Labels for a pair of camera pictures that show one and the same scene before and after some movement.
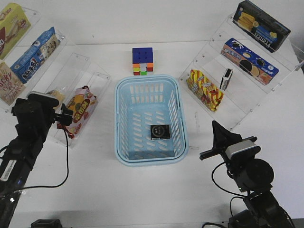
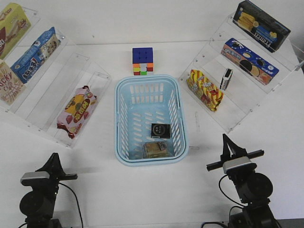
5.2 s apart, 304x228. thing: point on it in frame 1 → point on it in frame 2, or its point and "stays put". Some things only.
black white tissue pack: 160,132 stays put
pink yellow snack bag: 81,104 stays put
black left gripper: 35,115 → 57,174
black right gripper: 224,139 → 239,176
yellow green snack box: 14,23 stays put
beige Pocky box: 11,86 stays put
